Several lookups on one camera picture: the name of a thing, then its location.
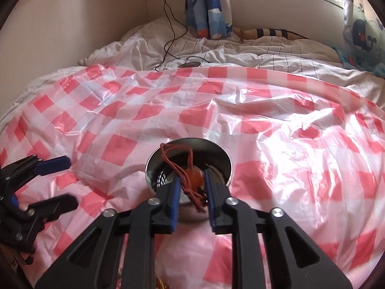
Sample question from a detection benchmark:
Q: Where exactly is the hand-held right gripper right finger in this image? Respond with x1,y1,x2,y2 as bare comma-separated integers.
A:
205,169,352,289

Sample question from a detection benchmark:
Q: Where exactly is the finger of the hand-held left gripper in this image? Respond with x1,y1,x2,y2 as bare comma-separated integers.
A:
0,155,71,188
18,194,79,227

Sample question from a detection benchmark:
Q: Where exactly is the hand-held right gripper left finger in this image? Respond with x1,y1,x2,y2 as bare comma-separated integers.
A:
34,177,183,289

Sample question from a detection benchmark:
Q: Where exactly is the round metal tin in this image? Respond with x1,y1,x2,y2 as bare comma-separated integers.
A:
145,138,233,222

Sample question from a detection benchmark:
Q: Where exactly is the pink checkered plastic sheet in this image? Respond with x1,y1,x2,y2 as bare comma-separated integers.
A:
0,65,385,289

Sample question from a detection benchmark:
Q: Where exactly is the white striped bedsheet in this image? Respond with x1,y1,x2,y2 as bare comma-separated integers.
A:
0,17,385,121

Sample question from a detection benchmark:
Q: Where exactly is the striped plush toy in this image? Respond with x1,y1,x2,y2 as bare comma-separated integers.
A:
231,26,311,41

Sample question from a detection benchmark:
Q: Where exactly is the blue whale-print curtain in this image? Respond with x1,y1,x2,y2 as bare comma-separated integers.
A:
184,0,234,40

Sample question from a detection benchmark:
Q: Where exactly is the blue patterned pillow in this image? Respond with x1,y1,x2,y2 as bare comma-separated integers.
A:
332,0,385,78

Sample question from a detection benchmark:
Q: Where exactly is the gold chain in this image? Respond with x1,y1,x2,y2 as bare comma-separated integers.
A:
155,275,174,289

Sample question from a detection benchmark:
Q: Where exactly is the black cable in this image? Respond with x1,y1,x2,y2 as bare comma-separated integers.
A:
155,0,205,73

